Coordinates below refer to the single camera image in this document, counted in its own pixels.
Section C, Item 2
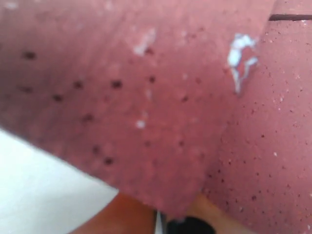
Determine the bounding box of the red brick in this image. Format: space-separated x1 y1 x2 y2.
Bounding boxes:
0 0 275 216
206 19 312 234

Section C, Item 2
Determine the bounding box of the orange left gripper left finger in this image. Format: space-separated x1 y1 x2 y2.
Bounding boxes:
77 193 156 234

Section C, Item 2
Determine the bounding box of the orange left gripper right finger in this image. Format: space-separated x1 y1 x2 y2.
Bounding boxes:
187 195 246 234

